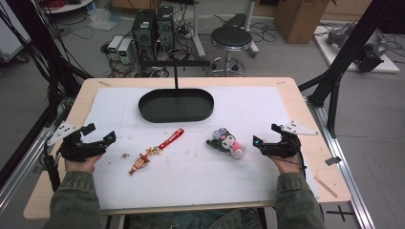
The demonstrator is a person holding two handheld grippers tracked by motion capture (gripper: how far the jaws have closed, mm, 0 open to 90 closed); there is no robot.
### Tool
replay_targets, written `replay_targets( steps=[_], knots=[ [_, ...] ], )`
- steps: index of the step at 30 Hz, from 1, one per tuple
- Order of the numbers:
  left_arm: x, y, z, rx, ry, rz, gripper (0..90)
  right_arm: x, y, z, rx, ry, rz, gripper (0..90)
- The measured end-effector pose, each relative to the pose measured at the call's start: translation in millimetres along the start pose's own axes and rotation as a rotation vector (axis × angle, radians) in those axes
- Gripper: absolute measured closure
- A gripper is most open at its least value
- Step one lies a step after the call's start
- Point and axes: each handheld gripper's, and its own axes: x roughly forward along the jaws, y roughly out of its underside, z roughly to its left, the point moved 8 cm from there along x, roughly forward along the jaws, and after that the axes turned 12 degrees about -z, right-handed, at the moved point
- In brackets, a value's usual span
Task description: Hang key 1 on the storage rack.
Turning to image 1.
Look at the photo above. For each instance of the person's right hand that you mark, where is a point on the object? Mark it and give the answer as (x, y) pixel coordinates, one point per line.
(288, 165)

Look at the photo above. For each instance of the white table mat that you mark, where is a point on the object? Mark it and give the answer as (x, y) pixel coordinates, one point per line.
(197, 178)

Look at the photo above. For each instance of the white round table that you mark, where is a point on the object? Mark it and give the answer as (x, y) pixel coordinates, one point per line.
(68, 6)

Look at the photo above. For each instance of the black computer tower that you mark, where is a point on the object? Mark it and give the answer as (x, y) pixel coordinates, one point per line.
(165, 27)
(144, 30)

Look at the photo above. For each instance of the black round stool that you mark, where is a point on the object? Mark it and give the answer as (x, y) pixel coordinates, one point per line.
(231, 38)

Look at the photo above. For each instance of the black and pink plush toy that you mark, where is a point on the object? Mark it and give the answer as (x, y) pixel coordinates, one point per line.
(226, 143)

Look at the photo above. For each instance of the person's left hand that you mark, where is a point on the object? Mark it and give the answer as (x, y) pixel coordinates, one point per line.
(81, 166)

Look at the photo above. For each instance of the grey robot device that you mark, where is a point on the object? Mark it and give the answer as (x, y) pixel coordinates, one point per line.
(369, 51)

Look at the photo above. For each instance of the wooden table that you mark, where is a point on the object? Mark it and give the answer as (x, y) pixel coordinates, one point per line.
(321, 152)

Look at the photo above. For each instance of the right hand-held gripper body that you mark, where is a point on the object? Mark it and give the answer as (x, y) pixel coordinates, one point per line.
(283, 149)

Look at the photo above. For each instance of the white desk leg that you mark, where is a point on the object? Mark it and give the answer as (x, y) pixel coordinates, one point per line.
(197, 28)
(251, 31)

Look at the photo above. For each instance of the clear plastic bag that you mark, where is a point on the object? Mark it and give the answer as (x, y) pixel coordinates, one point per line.
(103, 19)

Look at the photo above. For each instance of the person's legs in jeans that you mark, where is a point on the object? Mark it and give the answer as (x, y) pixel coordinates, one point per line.
(197, 220)

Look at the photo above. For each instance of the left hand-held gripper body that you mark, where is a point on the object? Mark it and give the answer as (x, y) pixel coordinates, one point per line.
(74, 149)

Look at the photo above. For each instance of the thin wooden stick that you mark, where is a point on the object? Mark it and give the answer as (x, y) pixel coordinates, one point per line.
(325, 187)

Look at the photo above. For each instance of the black tape piece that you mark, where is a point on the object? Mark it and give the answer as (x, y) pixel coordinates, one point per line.
(333, 161)

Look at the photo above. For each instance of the white floor platform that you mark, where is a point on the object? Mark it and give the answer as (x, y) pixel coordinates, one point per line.
(328, 52)

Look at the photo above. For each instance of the small brown crumb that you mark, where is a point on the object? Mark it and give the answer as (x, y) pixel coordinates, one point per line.
(125, 156)

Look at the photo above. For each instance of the aluminium rail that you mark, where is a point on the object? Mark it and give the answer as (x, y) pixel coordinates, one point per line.
(22, 171)
(347, 178)

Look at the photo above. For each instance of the cardboard box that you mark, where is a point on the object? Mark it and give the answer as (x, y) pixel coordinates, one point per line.
(299, 20)

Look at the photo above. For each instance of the white power supply unit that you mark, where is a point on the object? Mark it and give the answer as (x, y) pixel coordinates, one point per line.
(114, 46)
(125, 51)

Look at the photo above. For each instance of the black oval tray with hanger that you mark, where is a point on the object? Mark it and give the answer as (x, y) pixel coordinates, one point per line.
(176, 106)

